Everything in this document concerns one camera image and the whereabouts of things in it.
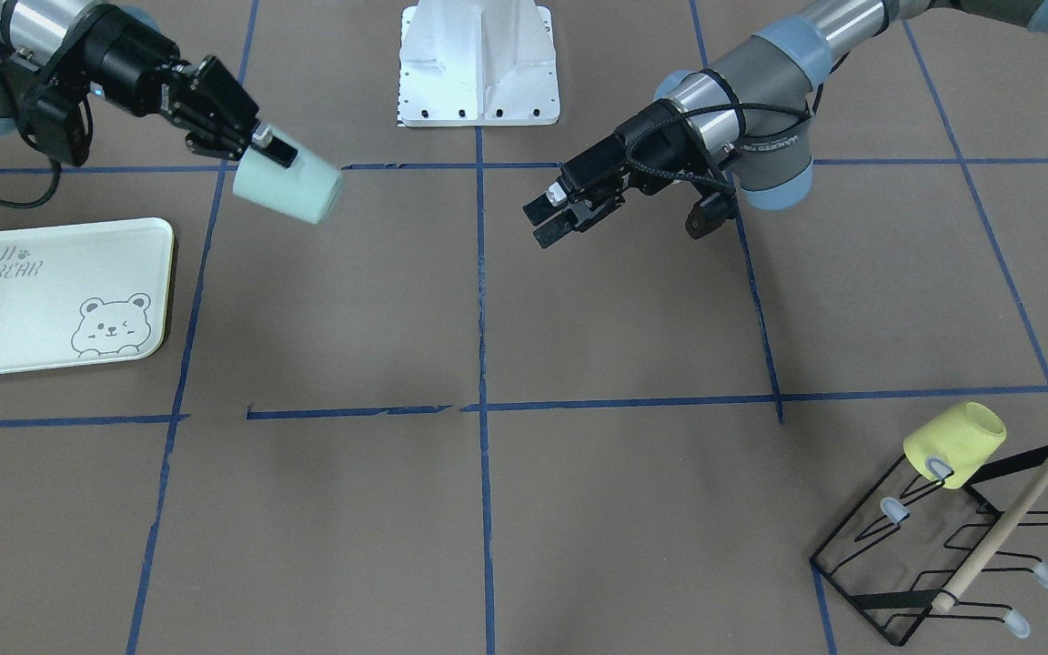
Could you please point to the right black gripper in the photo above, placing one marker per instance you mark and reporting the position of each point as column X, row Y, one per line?
column 126, row 62

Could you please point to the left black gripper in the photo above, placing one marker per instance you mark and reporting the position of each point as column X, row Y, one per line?
column 599, row 166

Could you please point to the light green cup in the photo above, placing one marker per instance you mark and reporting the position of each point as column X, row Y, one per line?
column 308, row 190

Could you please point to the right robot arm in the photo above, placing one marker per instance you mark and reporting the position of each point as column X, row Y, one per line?
column 54, row 54

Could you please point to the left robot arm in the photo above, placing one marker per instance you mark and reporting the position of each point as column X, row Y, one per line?
column 739, row 128

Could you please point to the cream bear tray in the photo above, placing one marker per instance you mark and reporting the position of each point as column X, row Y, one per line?
column 76, row 295

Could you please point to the yellow cup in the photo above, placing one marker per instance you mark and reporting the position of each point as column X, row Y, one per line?
column 951, row 447

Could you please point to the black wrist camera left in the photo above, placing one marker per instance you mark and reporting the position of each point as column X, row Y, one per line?
column 713, row 210

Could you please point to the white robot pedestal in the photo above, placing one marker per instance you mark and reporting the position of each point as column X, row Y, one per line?
column 477, row 63

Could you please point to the black wire cup rack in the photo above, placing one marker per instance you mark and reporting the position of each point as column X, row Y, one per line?
column 910, row 549

